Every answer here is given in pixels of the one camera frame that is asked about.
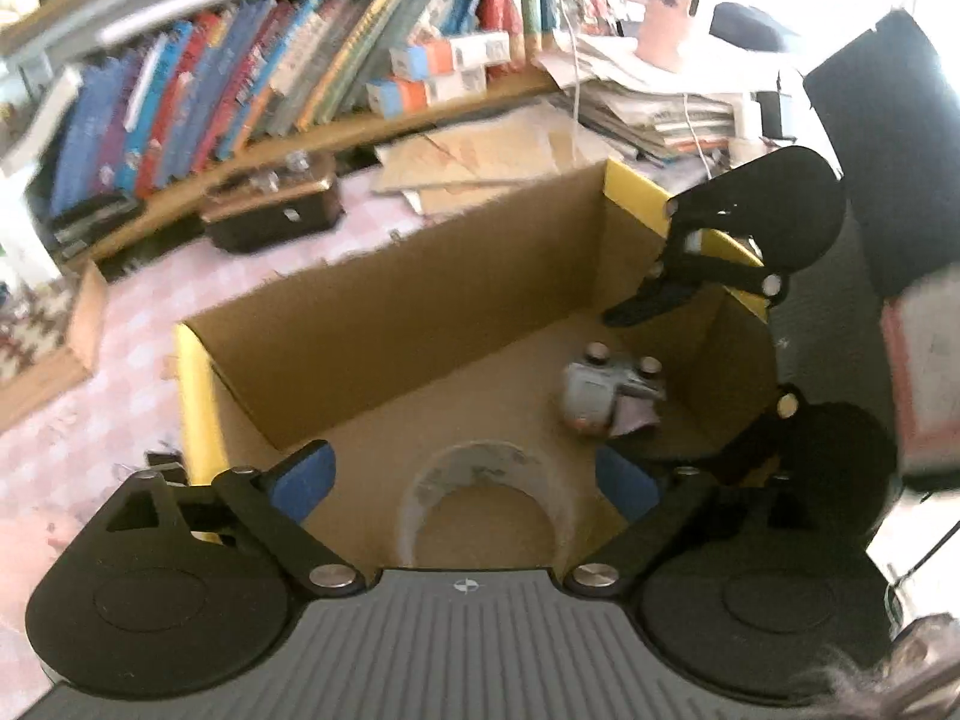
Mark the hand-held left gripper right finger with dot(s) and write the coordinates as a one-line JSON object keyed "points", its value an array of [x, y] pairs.
{"points": [[626, 486]]}

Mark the flat cardboard sheets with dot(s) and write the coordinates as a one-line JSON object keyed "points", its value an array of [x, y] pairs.
{"points": [[487, 150]]}

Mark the dark brown case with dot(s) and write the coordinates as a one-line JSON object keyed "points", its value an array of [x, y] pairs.
{"points": [[270, 214]]}

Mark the row of colourful books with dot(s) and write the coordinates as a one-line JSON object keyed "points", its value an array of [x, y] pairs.
{"points": [[225, 90]]}

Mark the pink tabletop humidifier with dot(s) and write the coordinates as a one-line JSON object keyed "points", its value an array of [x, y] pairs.
{"points": [[667, 15]]}

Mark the small grey toy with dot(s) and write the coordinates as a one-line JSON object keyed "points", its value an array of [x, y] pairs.
{"points": [[592, 394]]}

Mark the clear tape roll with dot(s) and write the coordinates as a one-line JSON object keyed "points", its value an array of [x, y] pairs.
{"points": [[480, 463]]}

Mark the yellow cardboard box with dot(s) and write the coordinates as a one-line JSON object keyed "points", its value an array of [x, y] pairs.
{"points": [[450, 300]]}

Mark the white power plug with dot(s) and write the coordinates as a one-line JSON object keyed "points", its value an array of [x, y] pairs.
{"points": [[744, 118]]}

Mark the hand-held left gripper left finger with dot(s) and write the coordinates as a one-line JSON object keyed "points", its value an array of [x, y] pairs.
{"points": [[304, 481]]}

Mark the wooden chess box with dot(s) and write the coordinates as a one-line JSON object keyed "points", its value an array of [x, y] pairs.
{"points": [[37, 349]]}

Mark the orange and white carton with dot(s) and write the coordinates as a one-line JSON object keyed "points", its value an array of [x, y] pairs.
{"points": [[420, 92], [450, 54]]}

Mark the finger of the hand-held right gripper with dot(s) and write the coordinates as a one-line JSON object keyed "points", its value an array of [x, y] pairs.
{"points": [[660, 289], [757, 439]]}

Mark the stack of papers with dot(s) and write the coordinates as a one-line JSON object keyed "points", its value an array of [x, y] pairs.
{"points": [[645, 101]]}

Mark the white and wood bookshelf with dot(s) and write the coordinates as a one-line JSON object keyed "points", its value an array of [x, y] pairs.
{"points": [[22, 240]]}

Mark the black power adapter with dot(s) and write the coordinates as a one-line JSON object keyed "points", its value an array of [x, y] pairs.
{"points": [[776, 109]]}

